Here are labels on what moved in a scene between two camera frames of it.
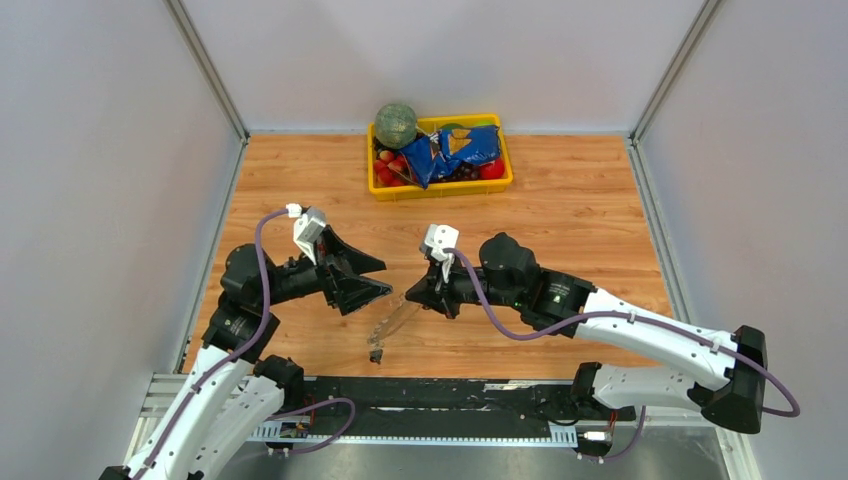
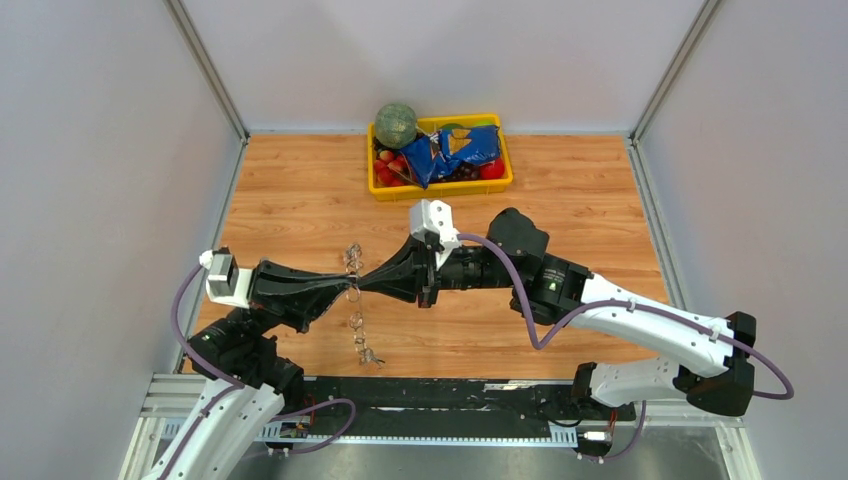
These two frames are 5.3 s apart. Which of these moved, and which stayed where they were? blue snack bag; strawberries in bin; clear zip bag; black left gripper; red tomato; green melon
Moved: clear zip bag; black left gripper
Stayed: blue snack bag; red tomato; green melon; strawberries in bin
